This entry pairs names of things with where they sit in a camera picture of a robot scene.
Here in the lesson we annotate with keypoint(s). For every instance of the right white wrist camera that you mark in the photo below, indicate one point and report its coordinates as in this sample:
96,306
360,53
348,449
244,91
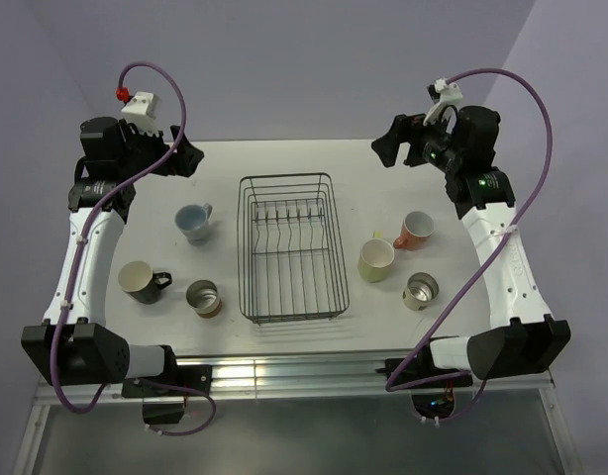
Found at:
443,95

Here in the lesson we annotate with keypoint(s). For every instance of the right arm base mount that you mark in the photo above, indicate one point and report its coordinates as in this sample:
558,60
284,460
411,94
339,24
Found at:
425,375

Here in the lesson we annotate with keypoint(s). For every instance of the black box under rail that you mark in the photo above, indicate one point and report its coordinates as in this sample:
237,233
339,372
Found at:
162,414

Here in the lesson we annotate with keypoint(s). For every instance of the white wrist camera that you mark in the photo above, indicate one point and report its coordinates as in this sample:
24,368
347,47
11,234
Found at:
140,111
443,95

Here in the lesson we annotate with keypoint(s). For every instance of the steel cup brown base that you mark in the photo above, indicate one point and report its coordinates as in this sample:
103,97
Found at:
203,298

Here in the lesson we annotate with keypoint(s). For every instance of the orange mug white inside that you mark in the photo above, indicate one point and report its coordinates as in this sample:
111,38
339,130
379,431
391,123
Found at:
417,228

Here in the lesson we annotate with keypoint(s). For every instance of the steel cup beige sleeve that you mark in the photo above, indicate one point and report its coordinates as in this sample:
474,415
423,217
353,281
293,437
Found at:
420,291

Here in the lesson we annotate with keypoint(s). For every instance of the black mug white inside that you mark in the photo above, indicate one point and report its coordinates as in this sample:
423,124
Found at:
138,280

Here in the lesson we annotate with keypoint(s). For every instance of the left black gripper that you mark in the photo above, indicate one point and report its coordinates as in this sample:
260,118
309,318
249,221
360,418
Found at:
183,162

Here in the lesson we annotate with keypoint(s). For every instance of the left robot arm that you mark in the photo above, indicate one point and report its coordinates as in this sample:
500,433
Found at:
72,345

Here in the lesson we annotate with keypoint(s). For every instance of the aluminium frame rail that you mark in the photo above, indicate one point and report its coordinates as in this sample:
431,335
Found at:
304,375

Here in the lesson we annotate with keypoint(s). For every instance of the pale yellow mug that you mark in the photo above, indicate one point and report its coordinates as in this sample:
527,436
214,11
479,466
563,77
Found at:
376,258

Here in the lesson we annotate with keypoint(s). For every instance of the light blue mug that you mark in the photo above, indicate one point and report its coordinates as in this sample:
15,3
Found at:
193,222

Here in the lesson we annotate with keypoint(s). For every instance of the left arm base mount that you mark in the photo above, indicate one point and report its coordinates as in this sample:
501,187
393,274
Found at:
195,377

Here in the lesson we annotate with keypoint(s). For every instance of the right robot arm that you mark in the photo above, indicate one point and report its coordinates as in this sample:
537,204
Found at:
524,337

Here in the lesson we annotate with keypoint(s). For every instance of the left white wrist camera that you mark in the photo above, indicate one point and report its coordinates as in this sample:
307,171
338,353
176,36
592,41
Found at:
140,111

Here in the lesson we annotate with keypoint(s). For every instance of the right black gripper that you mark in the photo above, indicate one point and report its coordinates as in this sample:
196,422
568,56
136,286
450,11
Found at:
387,146

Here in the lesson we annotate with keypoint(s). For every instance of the wire dish rack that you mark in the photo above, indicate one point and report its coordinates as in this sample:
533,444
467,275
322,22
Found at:
291,261

